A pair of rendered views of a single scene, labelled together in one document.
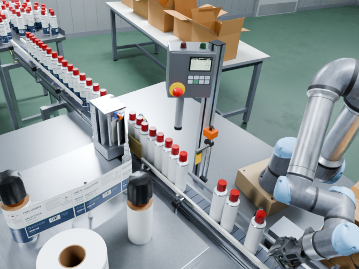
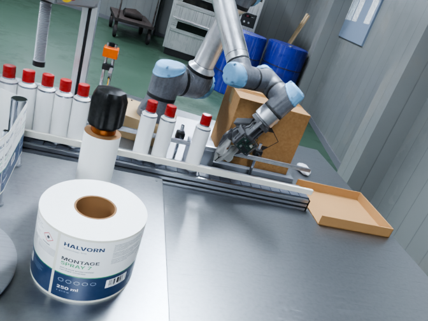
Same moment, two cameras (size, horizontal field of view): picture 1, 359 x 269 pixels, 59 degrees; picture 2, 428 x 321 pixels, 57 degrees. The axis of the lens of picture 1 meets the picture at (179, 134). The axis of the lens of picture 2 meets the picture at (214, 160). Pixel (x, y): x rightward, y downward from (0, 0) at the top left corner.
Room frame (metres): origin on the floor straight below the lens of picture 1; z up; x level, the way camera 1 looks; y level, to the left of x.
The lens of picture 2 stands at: (0.08, 0.75, 1.47)
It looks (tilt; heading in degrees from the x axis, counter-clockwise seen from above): 23 degrees down; 298
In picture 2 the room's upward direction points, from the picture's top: 19 degrees clockwise
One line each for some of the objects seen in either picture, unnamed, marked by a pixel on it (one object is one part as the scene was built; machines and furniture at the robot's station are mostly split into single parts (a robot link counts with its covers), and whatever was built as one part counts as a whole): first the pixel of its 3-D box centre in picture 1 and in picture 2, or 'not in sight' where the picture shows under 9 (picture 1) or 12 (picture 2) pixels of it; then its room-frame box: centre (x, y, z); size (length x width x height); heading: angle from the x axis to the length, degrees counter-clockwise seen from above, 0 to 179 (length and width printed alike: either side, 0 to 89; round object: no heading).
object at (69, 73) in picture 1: (72, 80); not in sight; (1.70, 0.67, 0.98); 0.05 x 0.05 x 0.20
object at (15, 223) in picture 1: (17, 207); not in sight; (0.69, 0.52, 1.04); 0.09 x 0.09 x 0.29
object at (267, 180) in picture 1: (278, 175); (158, 105); (1.03, -0.44, 0.97); 0.15 x 0.15 x 0.10
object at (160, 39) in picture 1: (172, 58); not in sight; (3.58, 0.15, 0.39); 2.20 x 0.80 x 0.78; 34
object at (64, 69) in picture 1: (66, 76); not in sight; (1.75, 0.72, 0.98); 0.05 x 0.05 x 0.20
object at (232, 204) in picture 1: (230, 211); (164, 134); (0.79, -0.21, 0.98); 0.05 x 0.05 x 0.20
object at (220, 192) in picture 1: (218, 201); (145, 130); (0.84, -0.17, 0.98); 0.05 x 0.05 x 0.20
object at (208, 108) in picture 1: (206, 120); (85, 44); (1.11, -0.11, 1.16); 0.04 x 0.04 x 0.67; 44
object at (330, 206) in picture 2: not in sight; (341, 207); (0.27, -0.73, 0.85); 0.30 x 0.26 x 0.04; 44
